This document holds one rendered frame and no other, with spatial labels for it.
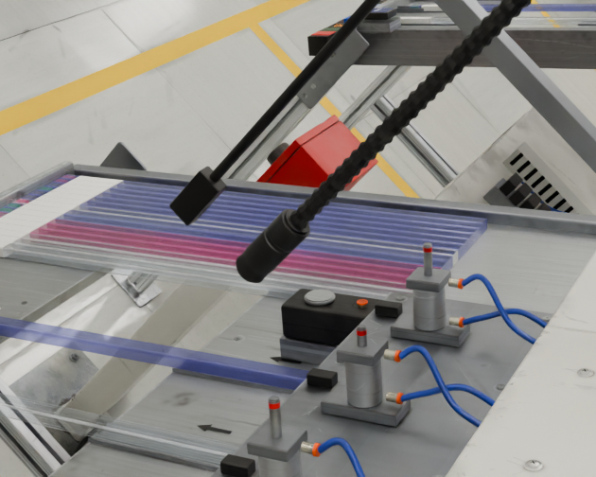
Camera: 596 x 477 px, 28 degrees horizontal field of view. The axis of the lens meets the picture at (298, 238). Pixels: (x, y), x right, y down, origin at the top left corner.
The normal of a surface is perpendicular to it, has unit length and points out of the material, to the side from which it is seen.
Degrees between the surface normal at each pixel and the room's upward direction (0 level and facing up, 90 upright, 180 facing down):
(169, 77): 0
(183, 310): 90
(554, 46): 90
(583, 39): 90
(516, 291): 45
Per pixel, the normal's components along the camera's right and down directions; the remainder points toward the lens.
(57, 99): 0.59, -0.58
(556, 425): -0.07, -0.93
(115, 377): -0.45, 0.36
